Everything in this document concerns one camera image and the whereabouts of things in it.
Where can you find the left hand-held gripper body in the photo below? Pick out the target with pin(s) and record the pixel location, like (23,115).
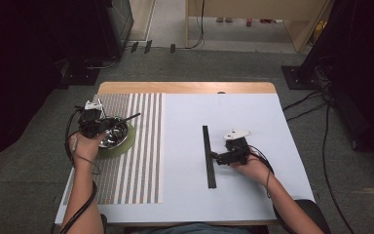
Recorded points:
(91,122)

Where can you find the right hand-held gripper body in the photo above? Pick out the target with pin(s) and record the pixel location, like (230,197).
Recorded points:
(238,151)

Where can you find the stainless steel bowl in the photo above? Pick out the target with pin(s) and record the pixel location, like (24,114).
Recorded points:
(117,135)

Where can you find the black bar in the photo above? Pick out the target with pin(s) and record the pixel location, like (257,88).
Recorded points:
(209,156)

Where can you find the single black plastic chopstick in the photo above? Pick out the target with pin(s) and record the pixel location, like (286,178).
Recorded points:
(131,117)

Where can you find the person's right hand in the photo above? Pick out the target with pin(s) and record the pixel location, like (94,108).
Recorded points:
(256,169)

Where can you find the person's left hand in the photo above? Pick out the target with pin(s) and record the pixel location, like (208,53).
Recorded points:
(84,148)

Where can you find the silver metal stick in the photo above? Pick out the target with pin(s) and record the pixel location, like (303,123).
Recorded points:
(103,113)

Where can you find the black stand base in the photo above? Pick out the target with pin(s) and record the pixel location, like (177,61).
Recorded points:
(297,78)
(78,76)

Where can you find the striped woven placemat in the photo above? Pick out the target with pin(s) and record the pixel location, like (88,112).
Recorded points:
(136,169)

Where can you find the person's blue clothing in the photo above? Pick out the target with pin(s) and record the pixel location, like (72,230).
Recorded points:
(201,229)

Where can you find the black floor tape strip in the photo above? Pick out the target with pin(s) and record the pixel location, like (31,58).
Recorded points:
(134,47)
(148,46)
(172,48)

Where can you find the black curtain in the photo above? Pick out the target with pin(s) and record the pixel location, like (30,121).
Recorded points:
(22,65)
(360,65)

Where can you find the black chair armrest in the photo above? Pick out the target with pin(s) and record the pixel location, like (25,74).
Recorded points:
(104,222)
(310,208)

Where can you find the glass fronted cabinet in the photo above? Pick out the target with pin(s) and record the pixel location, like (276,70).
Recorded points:
(120,22)

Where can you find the light wooden desk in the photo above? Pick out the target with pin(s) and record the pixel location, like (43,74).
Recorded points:
(256,8)

